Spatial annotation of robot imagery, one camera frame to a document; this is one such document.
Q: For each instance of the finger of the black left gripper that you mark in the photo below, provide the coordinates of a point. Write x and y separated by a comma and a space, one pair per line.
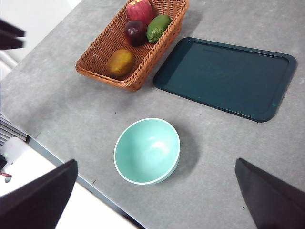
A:
10, 42
10, 28

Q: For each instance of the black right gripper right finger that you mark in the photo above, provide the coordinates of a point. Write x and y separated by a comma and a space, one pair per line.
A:
274, 202

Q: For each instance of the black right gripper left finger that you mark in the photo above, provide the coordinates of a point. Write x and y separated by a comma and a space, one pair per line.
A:
38, 205

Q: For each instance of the yellow-orange oval fruit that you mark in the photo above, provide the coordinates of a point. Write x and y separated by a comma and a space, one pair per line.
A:
120, 62

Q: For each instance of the teal ribbed bowl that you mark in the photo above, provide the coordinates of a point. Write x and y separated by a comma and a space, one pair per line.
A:
145, 150

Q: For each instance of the white device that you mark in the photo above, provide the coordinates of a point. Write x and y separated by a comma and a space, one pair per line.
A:
14, 148

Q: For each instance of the brown wicker basket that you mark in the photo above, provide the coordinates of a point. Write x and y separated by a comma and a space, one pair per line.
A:
104, 47

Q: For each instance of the dark purple plum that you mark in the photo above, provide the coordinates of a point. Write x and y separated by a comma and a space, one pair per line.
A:
134, 32

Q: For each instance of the red apple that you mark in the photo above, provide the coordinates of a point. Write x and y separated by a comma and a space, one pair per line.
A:
139, 12

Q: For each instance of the dark green rectangular tray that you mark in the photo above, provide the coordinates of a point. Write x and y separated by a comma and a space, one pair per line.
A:
224, 76

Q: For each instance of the green avocado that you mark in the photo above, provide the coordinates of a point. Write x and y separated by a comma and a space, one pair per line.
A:
157, 28

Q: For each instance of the grey ribbed metal rail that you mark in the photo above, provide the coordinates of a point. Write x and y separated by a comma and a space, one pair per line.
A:
9, 128

